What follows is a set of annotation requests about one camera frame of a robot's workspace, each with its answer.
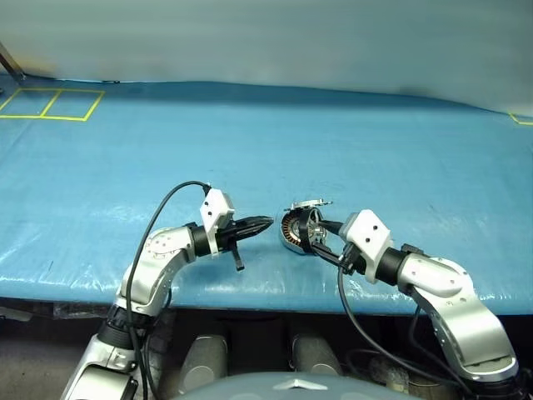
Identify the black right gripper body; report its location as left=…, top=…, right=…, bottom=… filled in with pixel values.
left=337, top=240, right=370, bottom=276

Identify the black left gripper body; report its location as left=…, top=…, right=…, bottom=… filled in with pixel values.
left=216, top=223, right=247, bottom=273

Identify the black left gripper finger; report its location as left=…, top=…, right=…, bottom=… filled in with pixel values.
left=239, top=214, right=276, bottom=234
left=238, top=226, right=270, bottom=245

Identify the motor housing with copper windings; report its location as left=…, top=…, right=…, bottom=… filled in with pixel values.
left=276, top=207, right=311, bottom=255

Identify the finned round motor lid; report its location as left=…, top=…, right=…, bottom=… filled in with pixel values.
left=290, top=198, right=334, bottom=209

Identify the dark grey rounded shape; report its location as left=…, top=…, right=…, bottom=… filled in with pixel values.
left=291, top=336, right=343, bottom=376
left=179, top=335, right=229, bottom=395

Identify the blue table cover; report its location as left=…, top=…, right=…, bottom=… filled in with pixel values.
left=0, top=72, right=533, bottom=316

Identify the grey robot torso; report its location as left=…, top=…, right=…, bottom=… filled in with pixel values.
left=170, top=372, right=376, bottom=400

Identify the yellow tape double square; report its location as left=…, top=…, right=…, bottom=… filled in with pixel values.
left=0, top=87, right=106, bottom=123

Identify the slanted metal bar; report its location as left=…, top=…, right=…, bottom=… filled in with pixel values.
left=0, top=40, right=27, bottom=81

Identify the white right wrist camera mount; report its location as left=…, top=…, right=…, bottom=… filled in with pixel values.
left=339, top=209, right=396, bottom=284

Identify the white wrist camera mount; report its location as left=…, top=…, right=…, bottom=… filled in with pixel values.
left=339, top=209, right=396, bottom=284
left=198, top=187, right=237, bottom=260

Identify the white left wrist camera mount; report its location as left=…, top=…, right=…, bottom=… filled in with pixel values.
left=198, top=187, right=237, bottom=260

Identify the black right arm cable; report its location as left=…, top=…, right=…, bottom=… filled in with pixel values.
left=336, top=266, right=476, bottom=395

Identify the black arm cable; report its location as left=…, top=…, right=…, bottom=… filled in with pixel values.
left=336, top=266, right=476, bottom=395
left=124, top=180, right=213, bottom=400

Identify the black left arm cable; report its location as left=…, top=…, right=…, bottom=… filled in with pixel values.
left=124, top=180, right=213, bottom=400

